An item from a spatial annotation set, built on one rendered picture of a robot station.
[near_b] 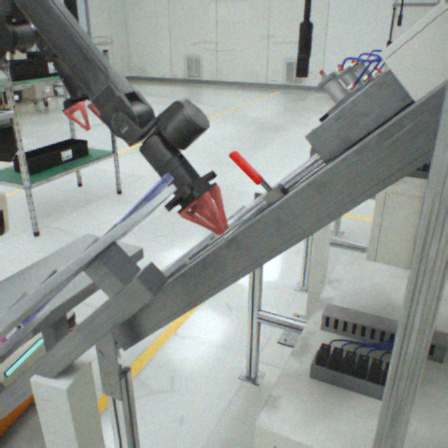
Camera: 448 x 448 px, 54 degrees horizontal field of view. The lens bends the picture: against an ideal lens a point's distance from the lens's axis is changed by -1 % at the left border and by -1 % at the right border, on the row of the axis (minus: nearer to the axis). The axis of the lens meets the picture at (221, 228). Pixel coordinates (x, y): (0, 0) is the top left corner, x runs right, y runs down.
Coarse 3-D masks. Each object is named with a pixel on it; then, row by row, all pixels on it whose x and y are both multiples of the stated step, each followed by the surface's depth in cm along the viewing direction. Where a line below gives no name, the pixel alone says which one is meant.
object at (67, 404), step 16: (64, 368) 61; (80, 368) 61; (32, 384) 60; (48, 384) 59; (64, 384) 58; (80, 384) 61; (48, 400) 60; (64, 400) 59; (80, 400) 61; (96, 400) 66; (48, 416) 61; (64, 416) 60; (80, 416) 62; (96, 416) 66; (48, 432) 63; (64, 432) 62; (80, 432) 62; (96, 432) 67
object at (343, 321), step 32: (256, 192) 145; (288, 320) 154; (352, 320) 98; (384, 320) 98; (96, 352) 83; (320, 352) 86; (352, 352) 86; (256, 384) 169; (352, 384) 84; (384, 384) 81
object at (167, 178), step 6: (168, 174) 57; (162, 180) 56; (168, 180) 56; (156, 186) 57; (162, 186) 56; (150, 192) 57; (156, 192) 57; (144, 198) 58; (150, 198) 58; (138, 204) 59; (132, 210) 59; (126, 216) 60; (120, 222) 61; (48, 300) 72; (42, 306) 74; (36, 312) 75; (30, 318) 76; (24, 324) 77
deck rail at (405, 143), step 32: (384, 128) 50; (416, 128) 48; (352, 160) 53; (384, 160) 51; (416, 160) 50; (320, 192) 56; (352, 192) 54; (256, 224) 62; (288, 224) 60; (320, 224) 58; (224, 256) 67; (256, 256) 64; (192, 288) 72; (224, 288) 69; (128, 320) 83; (160, 320) 79
